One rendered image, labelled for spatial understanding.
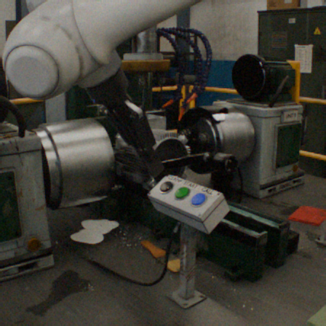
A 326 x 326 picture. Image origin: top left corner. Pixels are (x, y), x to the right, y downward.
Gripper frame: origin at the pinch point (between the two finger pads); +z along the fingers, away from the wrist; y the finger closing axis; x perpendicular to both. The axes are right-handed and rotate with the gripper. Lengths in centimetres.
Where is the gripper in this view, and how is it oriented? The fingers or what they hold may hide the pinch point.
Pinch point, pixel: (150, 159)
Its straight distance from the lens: 80.5
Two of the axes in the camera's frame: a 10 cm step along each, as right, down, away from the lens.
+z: 4.2, 7.3, 5.4
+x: -6.6, 6.5, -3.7
